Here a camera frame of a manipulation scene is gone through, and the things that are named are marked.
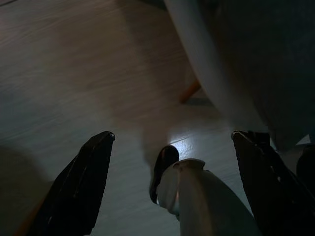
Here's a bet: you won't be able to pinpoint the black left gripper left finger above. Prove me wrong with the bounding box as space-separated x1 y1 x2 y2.
31 131 115 236

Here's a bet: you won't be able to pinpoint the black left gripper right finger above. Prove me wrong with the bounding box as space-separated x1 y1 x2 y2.
231 130 315 236

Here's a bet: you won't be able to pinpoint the white shell chair wooden legs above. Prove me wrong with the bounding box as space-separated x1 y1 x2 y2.
163 0 315 151

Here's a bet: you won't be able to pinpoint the silver robot leg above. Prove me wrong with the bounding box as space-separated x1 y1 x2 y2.
156 158 262 236

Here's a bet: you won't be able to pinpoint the black robot foot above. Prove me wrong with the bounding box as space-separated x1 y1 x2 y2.
149 145 180 205

